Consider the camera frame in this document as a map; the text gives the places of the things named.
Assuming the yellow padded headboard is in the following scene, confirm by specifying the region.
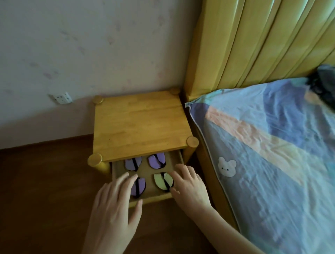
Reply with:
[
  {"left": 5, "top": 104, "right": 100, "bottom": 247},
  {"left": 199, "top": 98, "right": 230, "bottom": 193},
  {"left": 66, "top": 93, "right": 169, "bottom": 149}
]
[{"left": 183, "top": 0, "right": 335, "bottom": 102}]

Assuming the person's left hand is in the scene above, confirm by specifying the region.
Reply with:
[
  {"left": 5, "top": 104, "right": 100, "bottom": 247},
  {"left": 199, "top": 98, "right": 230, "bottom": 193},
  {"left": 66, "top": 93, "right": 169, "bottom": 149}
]
[{"left": 82, "top": 173, "right": 143, "bottom": 254}]

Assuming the white wall socket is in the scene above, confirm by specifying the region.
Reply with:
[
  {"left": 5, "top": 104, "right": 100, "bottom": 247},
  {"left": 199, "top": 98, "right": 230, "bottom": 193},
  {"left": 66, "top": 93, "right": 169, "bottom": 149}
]
[{"left": 53, "top": 92, "right": 73, "bottom": 104}]

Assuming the person's right hand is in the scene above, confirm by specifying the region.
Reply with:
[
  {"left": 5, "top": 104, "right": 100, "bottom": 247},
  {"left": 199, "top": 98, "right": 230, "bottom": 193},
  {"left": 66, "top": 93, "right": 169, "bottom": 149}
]
[{"left": 167, "top": 164, "right": 214, "bottom": 217}]

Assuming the pastel bear print bedsheet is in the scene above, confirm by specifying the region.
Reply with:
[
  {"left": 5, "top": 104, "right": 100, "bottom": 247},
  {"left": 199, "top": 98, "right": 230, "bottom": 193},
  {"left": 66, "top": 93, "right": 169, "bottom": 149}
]
[{"left": 185, "top": 77, "right": 335, "bottom": 254}]

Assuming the wooden nightstand drawer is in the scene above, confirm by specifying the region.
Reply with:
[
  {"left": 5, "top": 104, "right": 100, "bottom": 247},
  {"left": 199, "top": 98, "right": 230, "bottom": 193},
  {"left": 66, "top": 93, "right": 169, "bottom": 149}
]
[{"left": 111, "top": 149, "right": 185, "bottom": 208}]

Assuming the green mini flip-flop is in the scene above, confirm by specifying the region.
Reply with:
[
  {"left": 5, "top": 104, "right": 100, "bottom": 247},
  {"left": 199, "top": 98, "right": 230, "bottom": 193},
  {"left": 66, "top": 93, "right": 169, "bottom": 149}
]
[{"left": 153, "top": 172, "right": 174, "bottom": 192}]

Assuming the dark crumpled cloth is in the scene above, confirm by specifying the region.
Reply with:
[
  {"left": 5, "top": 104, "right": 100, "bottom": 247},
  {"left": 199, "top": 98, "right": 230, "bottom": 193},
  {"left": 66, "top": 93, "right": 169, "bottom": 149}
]
[{"left": 307, "top": 64, "right": 335, "bottom": 113}]

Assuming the purple mini flip-flop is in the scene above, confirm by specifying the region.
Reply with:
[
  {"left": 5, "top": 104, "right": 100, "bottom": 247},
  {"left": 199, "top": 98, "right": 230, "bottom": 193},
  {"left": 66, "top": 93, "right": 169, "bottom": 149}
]
[
  {"left": 148, "top": 153, "right": 166, "bottom": 169},
  {"left": 130, "top": 177, "right": 146, "bottom": 198},
  {"left": 125, "top": 156, "right": 142, "bottom": 172}
]

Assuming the person's right forearm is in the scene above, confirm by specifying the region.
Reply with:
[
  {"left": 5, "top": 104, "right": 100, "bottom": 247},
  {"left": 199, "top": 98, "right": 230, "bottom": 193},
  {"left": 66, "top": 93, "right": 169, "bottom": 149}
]
[{"left": 189, "top": 206, "right": 265, "bottom": 254}]

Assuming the yellow wooden nightstand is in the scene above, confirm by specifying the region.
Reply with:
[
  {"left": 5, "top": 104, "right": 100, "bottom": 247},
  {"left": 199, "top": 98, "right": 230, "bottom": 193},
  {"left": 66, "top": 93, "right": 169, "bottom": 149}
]
[{"left": 87, "top": 88, "right": 200, "bottom": 208}]

